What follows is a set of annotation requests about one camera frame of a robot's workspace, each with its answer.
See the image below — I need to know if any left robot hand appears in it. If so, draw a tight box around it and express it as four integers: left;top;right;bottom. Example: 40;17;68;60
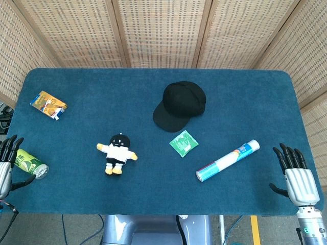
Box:
0;134;36;200

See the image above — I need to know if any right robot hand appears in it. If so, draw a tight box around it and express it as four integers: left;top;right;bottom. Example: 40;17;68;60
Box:
269;142;320;207

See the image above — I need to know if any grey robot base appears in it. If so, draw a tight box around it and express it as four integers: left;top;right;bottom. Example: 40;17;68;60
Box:
101;214;213;245

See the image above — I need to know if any black-headed plush doll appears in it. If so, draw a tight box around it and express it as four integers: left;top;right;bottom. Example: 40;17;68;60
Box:
96;131;138;176

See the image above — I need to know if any green drink can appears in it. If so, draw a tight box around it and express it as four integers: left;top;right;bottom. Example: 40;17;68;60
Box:
14;149;50;180

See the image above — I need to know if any yellow floor tape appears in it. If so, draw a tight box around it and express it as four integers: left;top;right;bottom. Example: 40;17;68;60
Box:
250;215;262;245

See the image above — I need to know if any white blue tube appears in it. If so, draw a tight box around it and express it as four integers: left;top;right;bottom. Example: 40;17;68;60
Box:
196;139;261;183

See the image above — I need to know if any orange snack box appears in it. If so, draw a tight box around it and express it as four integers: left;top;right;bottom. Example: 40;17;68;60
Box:
30;90;68;121

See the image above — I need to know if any green snack packet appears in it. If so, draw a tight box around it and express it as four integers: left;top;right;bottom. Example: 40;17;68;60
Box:
169;130;199;158

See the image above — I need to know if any blue table mat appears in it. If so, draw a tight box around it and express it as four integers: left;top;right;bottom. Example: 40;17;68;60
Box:
4;67;324;216

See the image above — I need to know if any black baseball cap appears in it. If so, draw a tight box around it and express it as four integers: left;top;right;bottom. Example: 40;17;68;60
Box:
152;81;207;133

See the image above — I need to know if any woven bamboo folding screen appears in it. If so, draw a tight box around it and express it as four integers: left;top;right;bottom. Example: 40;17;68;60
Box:
0;0;327;189

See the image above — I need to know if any black cable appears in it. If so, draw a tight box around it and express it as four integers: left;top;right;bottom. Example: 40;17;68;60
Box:
61;214;67;245

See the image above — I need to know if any blue floor cable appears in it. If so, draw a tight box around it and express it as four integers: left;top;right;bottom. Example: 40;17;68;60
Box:
89;214;105;245

